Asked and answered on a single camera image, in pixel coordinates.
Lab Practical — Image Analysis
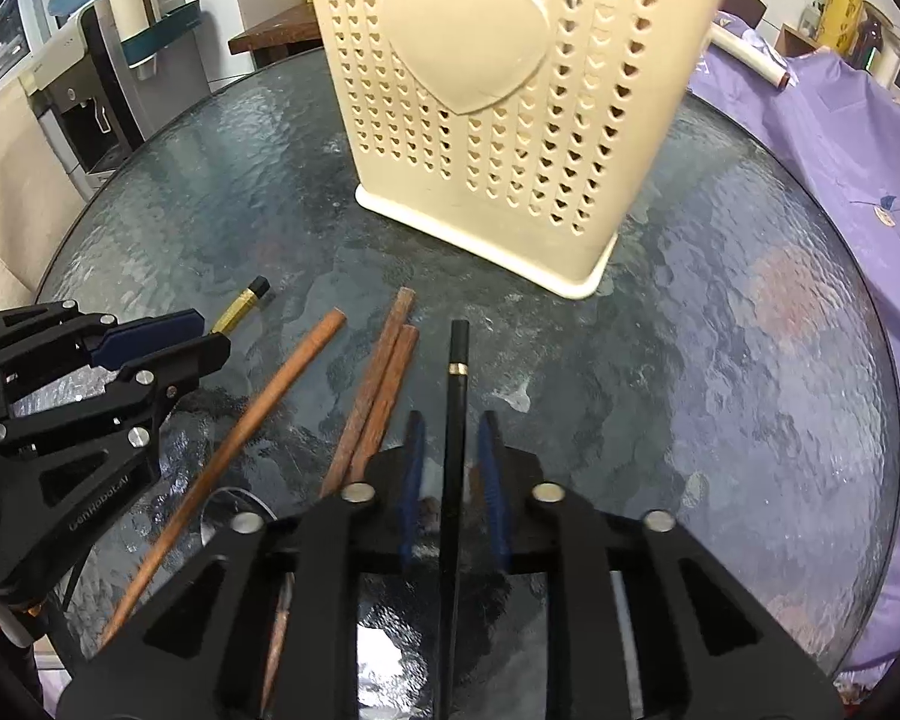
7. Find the yellow wrapped roll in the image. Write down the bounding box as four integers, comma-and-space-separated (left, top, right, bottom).
821, 0, 867, 53

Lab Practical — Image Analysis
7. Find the brown wooden chopstick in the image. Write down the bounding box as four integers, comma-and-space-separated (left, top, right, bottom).
99, 307, 347, 650
259, 286, 417, 706
345, 324, 421, 466

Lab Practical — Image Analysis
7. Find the teal cup holder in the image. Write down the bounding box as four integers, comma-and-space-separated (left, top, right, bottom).
116, 0, 205, 80

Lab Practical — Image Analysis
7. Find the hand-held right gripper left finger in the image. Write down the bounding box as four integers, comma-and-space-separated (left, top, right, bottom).
56, 411, 428, 720

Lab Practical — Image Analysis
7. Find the beige cloth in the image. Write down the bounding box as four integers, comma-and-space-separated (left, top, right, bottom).
0, 90, 91, 308

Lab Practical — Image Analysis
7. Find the brown glass bottle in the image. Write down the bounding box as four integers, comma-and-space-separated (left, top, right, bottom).
855, 11, 890, 68

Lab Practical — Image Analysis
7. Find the purple floral cloth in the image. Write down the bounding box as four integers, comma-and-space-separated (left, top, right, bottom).
686, 11, 900, 691

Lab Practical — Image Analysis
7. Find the grey water dispenser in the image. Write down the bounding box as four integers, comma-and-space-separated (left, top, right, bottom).
19, 4, 158, 200

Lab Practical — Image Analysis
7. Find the small wooden box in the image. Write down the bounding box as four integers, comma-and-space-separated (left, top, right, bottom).
780, 22, 818, 57

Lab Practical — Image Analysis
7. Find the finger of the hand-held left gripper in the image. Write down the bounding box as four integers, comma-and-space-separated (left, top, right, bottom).
0, 334, 232, 458
0, 300, 205, 391

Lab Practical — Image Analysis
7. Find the cream perforated utensil holder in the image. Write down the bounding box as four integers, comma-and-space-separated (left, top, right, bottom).
300, 0, 751, 299

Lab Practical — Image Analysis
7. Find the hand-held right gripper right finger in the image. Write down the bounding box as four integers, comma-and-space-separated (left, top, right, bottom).
476, 411, 845, 720

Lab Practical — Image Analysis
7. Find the black chopstick gold band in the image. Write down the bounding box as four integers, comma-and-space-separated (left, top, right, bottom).
435, 319, 472, 720
210, 276, 272, 335

